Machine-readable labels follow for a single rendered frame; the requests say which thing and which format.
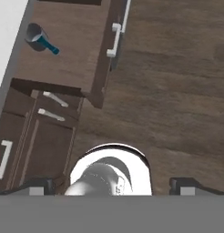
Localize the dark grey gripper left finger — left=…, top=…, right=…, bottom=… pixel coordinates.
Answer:
left=0, top=177, right=56, bottom=197

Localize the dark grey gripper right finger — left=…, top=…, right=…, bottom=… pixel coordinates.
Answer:
left=168, top=177, right=224, bottom=197

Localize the open brown wooden drawer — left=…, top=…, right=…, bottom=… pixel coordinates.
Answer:
left=9, top=0, right=132, bottom=109

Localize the white and black round object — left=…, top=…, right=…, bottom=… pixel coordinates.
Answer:
left=64, top=143, right=153, bottom=197

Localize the brown wooden cupboard door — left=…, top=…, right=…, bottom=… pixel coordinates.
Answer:
left=0, top=86, right=36, bottom=195

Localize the white cupboard door handle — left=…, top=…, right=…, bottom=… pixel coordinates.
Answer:
left=0, top=139, right=14, bottom=180

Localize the white drawer handle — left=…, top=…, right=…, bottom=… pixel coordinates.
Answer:
left=106, top=22, right=122, bottom=58
left=120, top=0, right=132, bottom=34
left=42, top=90, right=70, bottom=108
left=37, top=107, right=66, bottom=123

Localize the grey measuring cup, teal handle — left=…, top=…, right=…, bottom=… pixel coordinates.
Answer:
left=25, top=22, right=61, bottom=56

